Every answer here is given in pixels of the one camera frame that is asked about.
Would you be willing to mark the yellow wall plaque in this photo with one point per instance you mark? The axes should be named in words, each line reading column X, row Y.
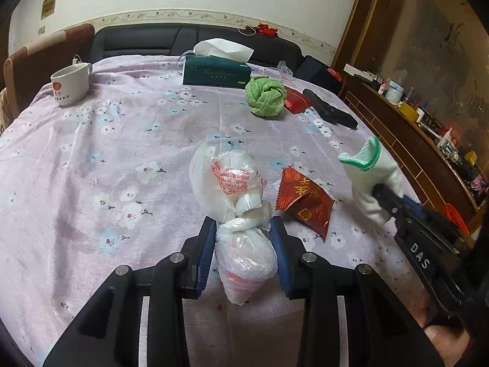
column 49, row 5

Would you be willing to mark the white cup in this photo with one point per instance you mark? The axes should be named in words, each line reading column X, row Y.
column 70, row 84

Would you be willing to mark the row of assorted toiletries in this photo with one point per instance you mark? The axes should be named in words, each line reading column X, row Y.
column 393, row 91

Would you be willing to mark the red plastic basket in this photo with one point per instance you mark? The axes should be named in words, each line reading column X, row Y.
column 454, row 216

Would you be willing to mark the floral pink tablecloth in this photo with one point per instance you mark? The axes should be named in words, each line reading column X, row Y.
column 95, row 160

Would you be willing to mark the white charger plug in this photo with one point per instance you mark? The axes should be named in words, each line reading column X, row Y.
column 76, row 59

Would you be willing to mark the brown upholstered chair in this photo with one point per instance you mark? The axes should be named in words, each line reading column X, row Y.
column 30, row 61

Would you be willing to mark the white knit glove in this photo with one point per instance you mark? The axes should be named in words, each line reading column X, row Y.
column 378, row 172

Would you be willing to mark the red foil bag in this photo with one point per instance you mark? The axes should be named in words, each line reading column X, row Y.
column 303, row 202

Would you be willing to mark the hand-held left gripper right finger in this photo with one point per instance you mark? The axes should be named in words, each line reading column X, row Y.
column 280, row 258

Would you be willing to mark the white plastic bag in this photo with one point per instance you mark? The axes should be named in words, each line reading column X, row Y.
column 229, row 183

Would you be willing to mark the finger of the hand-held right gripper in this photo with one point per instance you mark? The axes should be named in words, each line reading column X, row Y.
column 204, row 254
column 389, row 200
column 414, row 204

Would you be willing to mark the green towel ball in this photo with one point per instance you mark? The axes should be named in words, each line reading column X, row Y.
column 265, row 97

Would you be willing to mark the flat red packet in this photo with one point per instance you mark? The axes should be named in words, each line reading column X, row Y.
column 298, row 101

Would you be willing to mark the person's right hand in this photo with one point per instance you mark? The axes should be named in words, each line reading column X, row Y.
column 447, row 338

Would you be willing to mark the clear plastic bag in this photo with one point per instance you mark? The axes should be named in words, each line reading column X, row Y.
column 285, row 68

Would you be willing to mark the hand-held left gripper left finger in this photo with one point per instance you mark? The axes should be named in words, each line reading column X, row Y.
column 204, row 254

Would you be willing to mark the black leather sofa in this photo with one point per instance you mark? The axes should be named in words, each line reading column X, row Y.
column 133, row 42

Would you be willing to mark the black toy gun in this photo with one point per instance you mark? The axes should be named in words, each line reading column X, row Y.
column 332, row 112

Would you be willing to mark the wooden framed glass screen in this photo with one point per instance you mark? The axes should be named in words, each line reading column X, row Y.
column 420, row 26

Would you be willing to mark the green tissue box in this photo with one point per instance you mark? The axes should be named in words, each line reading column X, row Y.
column 214, row 74

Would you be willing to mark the red knot ornament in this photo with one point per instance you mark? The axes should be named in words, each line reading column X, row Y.
column 267, row 30

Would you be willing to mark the wooden brick-pattern counter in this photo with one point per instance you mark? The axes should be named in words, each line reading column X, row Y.
column 401, row 137

